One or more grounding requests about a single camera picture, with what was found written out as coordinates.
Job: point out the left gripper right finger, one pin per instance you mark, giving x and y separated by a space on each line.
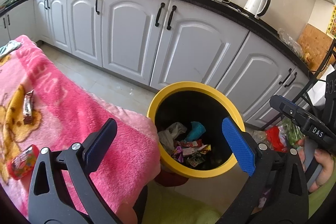
240 148

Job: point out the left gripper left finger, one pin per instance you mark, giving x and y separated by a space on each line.
97 144

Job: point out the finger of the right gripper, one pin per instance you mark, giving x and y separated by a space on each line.
283 105

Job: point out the blue towel bundle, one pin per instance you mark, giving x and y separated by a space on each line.
197 130

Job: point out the red snack can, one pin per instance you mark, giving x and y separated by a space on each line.
24 163

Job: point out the green sleeve forearm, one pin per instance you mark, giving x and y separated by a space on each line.
316 198

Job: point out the yellow rimmed black trash bin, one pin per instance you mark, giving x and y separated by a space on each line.
188 117

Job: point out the right hand painted nails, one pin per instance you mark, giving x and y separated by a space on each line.
324 159

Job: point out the pink cartoon blanket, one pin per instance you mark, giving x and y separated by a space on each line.
63 114

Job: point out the brown candy bar wrapper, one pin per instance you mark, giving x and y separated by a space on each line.
28 108

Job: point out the white electric kettle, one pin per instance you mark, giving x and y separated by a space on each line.
257 8

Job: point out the white cabinet row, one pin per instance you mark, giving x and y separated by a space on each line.
159 42

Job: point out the light blue cloth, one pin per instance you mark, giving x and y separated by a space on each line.
11 46

